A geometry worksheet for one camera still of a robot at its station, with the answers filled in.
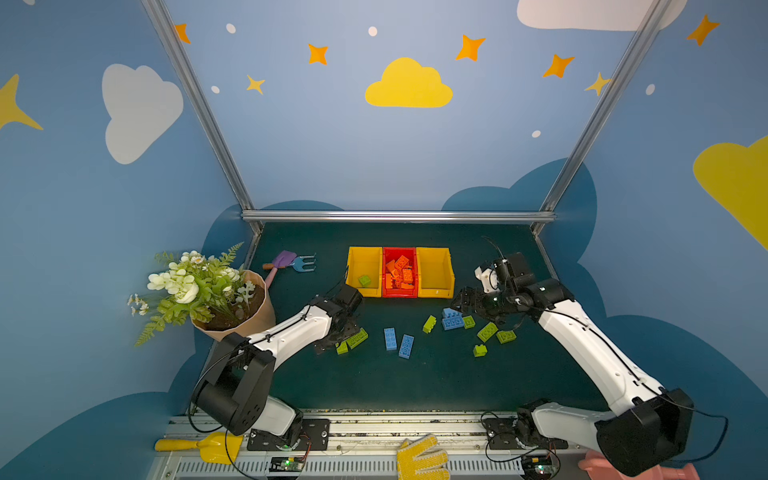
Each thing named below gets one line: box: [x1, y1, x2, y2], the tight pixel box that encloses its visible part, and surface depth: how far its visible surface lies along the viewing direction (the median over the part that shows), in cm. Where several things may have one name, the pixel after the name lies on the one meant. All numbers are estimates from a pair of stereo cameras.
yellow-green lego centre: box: [422, 314, 437, 334], surface depth 95 cm
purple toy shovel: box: [265, 250, 297, 290], surface depth 110 cm
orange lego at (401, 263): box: [394, 255, 412, 270], surface depth 107 cm
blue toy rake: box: [290, 253, 317, 272], surface depth 112 cm
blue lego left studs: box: [384, 328, 397, 350], surface depth 92 cm
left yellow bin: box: [346, 246, 383, 298], surface depth 106 cm
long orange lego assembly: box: [385, 273, 402, 289], surface depth 103 cm
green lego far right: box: [496, 330, 517, 344], surface depth 92 cm
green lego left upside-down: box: [346, 327, 369, 349], surface depth 92 cm
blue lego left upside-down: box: [398, 334, 415, 359], surface depth 91 cm
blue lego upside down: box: [442, 312, 464, 330], surface depth 95 cm
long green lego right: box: [477, 321, 499, 343], surface depth 93 cm
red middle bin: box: [382, 247, 418, 298], surface depth 101 cm
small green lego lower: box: [473, 344, 488, 357], surface depth 90 cm
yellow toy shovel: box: [154, 432, 244, 465], surface depth 72 cm
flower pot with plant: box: [127, 242, 276, 347], surface depth 71 cm
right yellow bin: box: [416, 247, 455, 299], surface depth 105 cm
